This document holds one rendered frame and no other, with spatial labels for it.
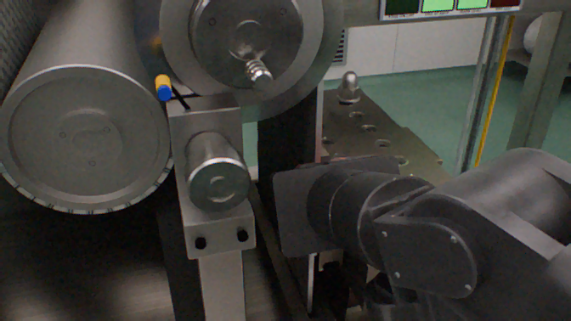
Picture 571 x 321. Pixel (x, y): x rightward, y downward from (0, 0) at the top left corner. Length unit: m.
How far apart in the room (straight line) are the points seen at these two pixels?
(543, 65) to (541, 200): 1.01
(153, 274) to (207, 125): 0.35
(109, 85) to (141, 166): 0.07
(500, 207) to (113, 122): 0.27
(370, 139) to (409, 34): 2.96
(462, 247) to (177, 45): 0.22
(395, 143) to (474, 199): 0.45
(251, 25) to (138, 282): 0.41
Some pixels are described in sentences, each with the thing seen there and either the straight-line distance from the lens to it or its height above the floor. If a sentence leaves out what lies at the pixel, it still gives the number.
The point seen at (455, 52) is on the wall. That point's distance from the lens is 3.86.
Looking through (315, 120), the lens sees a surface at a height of 1.17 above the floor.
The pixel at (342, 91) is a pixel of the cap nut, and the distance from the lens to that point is 0.76.
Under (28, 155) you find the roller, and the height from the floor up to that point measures 1.17.
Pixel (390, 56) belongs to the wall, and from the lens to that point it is 3.59.
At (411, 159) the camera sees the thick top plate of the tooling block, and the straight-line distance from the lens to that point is 0.63.
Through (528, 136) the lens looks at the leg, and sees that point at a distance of 1.30.
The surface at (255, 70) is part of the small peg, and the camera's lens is 0.31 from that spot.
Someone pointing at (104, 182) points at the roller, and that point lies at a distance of 0.40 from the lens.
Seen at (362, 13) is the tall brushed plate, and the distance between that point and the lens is 0.75.
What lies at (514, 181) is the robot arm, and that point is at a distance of 0.23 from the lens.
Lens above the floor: 1.35
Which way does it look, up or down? 32 degrees down
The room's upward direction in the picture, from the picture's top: straight up
